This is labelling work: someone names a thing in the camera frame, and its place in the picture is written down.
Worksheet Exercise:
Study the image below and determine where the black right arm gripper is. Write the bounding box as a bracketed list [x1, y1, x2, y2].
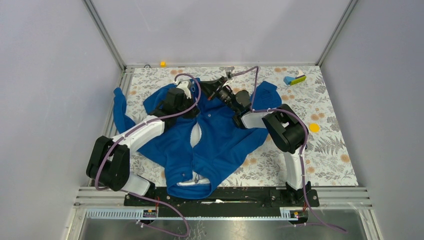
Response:
[196, 76, 239, 114]

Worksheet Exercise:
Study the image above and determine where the blue zip jacket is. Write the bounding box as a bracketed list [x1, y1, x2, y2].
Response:
[112, 77, 283, 201]

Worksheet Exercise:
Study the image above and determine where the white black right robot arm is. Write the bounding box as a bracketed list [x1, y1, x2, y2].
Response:
[200, 76, 311, 206]

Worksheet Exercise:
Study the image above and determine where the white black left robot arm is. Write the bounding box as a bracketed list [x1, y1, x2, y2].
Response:
[85, 84, 198, 206]

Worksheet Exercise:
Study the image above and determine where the blue yellow toy block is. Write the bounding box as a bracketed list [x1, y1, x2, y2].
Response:
[283, 74, 307, 86]

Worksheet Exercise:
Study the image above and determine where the yellow round disc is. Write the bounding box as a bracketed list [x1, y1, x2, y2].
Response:
[309, 123, 321, 133]

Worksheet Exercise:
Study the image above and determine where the floral patterned table mat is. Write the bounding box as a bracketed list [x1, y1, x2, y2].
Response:
[118, 66, 359, 187]

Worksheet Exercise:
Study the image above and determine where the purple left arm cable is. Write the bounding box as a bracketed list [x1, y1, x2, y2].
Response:
[94, 73, 202, 238]

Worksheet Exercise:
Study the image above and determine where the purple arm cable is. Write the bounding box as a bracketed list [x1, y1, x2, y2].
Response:
[228, 65, 349, 234]
[94, 73, 202, 238]

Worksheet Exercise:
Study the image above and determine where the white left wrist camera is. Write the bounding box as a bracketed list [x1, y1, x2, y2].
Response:
[176, 80, 196, 100]

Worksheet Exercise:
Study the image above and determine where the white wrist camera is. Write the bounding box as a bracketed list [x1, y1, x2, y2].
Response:
[220, 66, 235, 80]
[176, 80, 196, 100]

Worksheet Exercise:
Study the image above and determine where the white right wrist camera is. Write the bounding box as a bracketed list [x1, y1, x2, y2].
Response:
[220, 66, 235, 80]

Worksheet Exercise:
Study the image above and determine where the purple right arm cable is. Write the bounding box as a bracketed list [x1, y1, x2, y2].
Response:
[228, 65, 349, 234]

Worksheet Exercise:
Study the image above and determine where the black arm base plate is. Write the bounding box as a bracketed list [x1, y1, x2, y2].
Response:
[124, 187, 320, 217]

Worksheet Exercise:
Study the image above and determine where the aluminium left frame post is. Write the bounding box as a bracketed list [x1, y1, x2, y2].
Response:
[82, 0, 126, 72]

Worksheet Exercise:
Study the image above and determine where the slotted aluminium cable rail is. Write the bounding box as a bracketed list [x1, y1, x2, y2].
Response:
[86, 208, 308, 224]

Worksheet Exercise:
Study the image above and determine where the aluminium frame corner post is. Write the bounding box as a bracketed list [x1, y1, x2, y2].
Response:
[315, 0, 359, 67]

